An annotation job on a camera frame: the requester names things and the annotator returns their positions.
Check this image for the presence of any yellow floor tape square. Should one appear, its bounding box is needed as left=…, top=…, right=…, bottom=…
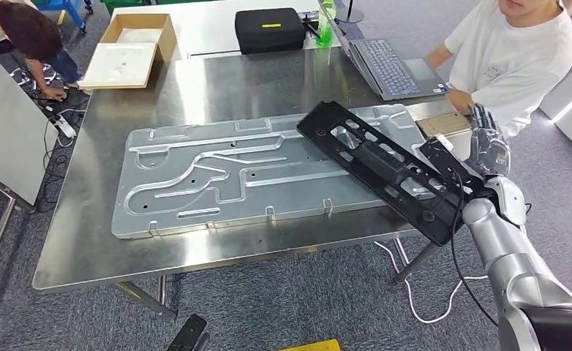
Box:
left=279, top=339, right=341, bottom=351

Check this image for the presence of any open cardboard box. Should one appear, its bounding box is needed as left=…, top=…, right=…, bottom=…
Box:
left=99, top=12, right=178, bottom=62

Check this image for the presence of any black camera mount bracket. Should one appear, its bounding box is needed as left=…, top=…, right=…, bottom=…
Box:
left=418, top=137, right=492, bottom=200

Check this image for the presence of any gold flat notebook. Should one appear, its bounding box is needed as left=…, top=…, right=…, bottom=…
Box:
left=415, top=111, right=473, bottom=140

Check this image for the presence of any white table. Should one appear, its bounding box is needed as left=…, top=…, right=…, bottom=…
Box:
left=113, top=0, right=343, bottom=61

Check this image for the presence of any grey open laptop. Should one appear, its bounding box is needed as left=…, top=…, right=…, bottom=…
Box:
left=321, top=2, right=451, bottom=102

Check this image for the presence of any stainless steel workbench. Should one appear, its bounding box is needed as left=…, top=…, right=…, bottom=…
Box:
left=32, top=45, right=472, bottom=321

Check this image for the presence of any blue metal cart frame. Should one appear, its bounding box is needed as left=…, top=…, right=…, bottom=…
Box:
left=33, top=0, right=95, bottom=35

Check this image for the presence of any green plastic bottle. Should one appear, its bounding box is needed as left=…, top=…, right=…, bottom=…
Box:
left=315, top=0, right=337, bottom=48

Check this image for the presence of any black zippered case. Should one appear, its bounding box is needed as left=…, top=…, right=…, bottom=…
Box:
left=233, top=7, right=308, bottom=56

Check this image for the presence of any stamped metal panel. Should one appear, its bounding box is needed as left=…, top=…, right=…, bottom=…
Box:
left=111, top=104, right=431, bottom=241

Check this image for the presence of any black floor cable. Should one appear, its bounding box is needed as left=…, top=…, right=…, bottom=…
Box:
left=36, top=94, right=91, bottom=205

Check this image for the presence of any white power strip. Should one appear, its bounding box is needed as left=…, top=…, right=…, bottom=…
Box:
left=52, top=114, right=78, bottom=140

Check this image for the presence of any white looping floor cable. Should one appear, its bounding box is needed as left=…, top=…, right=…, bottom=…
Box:
left=373, top=241, right=490, bottom=325

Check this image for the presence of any long black plastic part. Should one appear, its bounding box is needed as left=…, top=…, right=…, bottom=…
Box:
left=296, top=100, right=467, bottom=247

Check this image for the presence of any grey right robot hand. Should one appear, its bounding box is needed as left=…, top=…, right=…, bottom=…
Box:
left=465, top=102, right=512, bottom=178

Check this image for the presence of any white cabinet panel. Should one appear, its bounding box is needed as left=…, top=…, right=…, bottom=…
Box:
left=0, top=37, right=60, bottom=207

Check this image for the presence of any black camera cable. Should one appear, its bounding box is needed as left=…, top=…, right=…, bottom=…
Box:
left=449, top=168, right=501, bottom=328

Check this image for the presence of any person in white shirt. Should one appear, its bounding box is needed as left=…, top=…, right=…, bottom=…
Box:
left=424, top=0, right=572, bottom=141

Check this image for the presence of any green plastic crate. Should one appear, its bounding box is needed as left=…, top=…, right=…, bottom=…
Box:
left=100, top=0, right=183, bottom=16

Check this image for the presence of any crouching person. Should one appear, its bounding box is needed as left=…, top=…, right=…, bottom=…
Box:
left=0, top=0, right=84, bottom=102

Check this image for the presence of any crouching person's hand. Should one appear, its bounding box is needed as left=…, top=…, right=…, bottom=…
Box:
left=42, top=86, right=68, bottom=102

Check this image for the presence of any round black stand base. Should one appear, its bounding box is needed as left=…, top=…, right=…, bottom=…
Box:
left=336, top=0, right=366, bottom=25

